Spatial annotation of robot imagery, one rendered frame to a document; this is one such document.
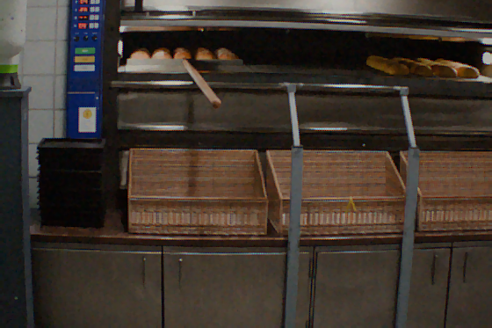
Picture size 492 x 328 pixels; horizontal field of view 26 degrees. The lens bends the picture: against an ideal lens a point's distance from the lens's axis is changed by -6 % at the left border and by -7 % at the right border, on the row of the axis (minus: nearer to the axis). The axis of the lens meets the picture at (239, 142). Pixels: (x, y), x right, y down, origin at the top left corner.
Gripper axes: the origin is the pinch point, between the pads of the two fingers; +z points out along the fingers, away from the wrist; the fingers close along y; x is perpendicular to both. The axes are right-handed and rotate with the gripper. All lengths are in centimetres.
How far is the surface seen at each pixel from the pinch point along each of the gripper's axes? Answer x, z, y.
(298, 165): 61, 61, -37
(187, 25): 20, 9, -81
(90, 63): -21, 24, -92
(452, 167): 142, 71, -93
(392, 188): 109, 78, -79
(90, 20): -22, 5, -92
